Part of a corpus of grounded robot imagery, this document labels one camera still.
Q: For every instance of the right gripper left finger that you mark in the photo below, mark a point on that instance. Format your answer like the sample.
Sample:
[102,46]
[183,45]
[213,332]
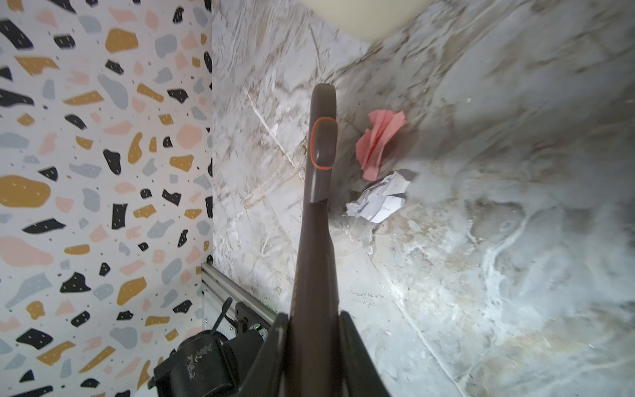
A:
[265,375]

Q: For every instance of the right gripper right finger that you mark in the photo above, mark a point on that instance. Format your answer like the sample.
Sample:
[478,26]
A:
[359,373]

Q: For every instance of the brown cartoon face hand broom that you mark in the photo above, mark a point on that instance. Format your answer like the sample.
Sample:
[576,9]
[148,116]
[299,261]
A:
[313,367]

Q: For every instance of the cream bin with green bag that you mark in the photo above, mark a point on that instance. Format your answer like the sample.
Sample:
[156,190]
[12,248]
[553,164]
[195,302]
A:
[369,20]

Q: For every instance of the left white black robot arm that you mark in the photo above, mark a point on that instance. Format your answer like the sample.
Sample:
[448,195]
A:
[217,360]

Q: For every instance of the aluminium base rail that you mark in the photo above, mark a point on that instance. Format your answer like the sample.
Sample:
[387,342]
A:
[233,293]

